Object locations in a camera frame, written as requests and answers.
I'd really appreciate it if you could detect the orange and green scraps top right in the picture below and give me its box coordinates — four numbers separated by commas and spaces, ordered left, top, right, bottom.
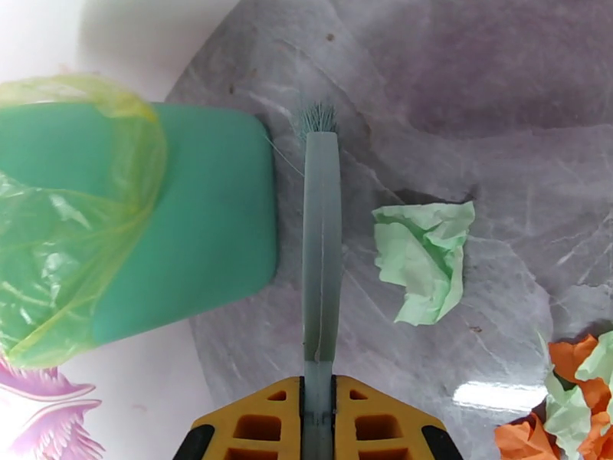
574, 328, 613, 384

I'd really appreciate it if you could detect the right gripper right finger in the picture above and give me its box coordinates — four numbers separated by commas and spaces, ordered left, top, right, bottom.
332, 374, 464, 460

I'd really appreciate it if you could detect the green plastic trash bin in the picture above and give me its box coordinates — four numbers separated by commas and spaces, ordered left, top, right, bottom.
0, 102, 279, 346

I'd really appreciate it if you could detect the yellow plastic bin liner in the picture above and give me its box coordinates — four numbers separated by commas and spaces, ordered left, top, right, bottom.
0, 74, 169, 370

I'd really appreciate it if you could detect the green hand brush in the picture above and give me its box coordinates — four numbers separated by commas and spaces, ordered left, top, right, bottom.
289, 102, 344, 460

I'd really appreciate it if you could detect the green crumpled paper scrap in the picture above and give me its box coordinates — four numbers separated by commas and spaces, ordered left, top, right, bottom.
543, 371, 593, 460
372, 200, 477, 327

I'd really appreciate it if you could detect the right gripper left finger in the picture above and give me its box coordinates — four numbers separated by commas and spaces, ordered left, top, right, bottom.
172, 375, 304, 460

